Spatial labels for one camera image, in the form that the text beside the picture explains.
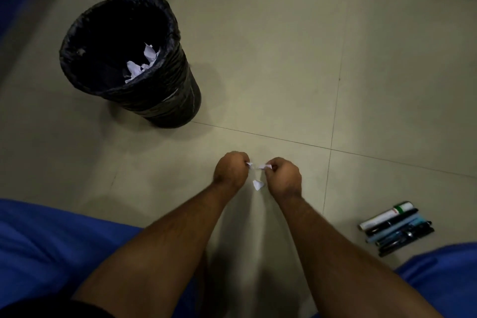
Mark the person's right hand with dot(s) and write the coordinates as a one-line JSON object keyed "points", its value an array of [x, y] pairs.
{"points": [[286, 178]]}

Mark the person's left hand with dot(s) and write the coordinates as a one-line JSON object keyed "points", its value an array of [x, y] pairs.
{"points": [[229, 171]]}

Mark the person's right fingers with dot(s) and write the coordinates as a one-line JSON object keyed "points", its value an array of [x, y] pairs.
{"points": [[271, 169]]}

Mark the person's left fingers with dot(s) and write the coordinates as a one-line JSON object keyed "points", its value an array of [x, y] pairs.
{"points": [[244, 162]]}

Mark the person's left forearm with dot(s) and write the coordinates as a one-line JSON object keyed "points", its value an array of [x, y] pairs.
{"points": [[164, 250]]}

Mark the person's right forearm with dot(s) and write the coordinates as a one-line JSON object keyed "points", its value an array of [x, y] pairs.
{"points": [[335, 258]]}

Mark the white marker with green cap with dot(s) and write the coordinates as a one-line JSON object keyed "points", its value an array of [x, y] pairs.
{"points": [[385, 214]]}

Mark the bin with black bag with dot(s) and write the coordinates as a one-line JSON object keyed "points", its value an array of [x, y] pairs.
{"points": [[149, 83]]}

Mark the black marker pen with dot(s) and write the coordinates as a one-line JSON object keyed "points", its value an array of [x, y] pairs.
{"points": [[393, 221]]}

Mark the light blue pen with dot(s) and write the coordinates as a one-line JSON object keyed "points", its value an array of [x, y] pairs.
{"points": [[398, 228]]}

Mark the crumpled white paper piece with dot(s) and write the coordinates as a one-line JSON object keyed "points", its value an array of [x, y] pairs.
{"points": [[133, 70], [150, 54]]}

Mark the black pen with clip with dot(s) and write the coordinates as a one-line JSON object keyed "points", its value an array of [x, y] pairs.
{"points": [[404, 235]]}

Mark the slim black pen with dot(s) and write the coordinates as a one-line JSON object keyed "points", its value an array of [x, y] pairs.
{"points": [[406, 243]]}

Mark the person's right leg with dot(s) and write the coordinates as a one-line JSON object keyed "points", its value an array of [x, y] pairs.
{"points": [[443, 276]]}

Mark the person's leg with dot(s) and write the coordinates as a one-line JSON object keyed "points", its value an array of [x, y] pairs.
{"points": [[48, 250], [443, 276]]}

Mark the person's left leg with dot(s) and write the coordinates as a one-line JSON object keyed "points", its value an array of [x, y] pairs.
{"points": [[48, 250]]}

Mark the person's black shirt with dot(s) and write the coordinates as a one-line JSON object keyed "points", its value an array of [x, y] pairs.
{"points": [[48, 310]]}

